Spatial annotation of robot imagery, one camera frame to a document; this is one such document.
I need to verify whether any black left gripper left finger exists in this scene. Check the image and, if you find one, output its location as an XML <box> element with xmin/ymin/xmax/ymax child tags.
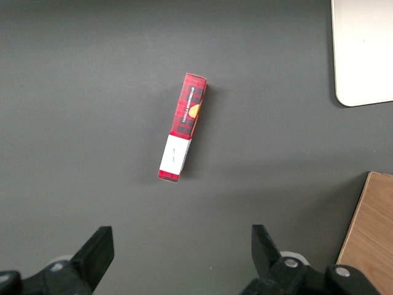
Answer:
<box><xmin>0</xmin><ymin>226</ymin><xmax>115</xmax><ymax>295</ymax></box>

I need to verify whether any red plaid cookie box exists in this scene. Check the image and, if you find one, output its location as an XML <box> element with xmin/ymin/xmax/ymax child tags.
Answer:
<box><xmin>157</xmin><ymin>72</ymin><xmax>208</xmax><ymax>183</ymax></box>

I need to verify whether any white rectangular tray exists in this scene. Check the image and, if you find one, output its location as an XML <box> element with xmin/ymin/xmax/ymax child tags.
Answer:
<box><xmin>330</xmin><ymin>0</ymin><xmax>393</xmax><ymax>108</ymax></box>

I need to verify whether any wooden drawer cabinet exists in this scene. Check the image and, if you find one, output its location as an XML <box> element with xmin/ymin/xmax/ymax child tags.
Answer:
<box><xmin>336</xmin><ymin>171</ymin><xmax>393</xmax><ymax>295</ymax></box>

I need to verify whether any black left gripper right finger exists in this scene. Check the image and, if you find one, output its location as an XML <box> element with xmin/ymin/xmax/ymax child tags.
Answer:
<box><xmin>239</xmin><ymin>224</ymin><xmax>381</xmax><ymax>295</ymax></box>

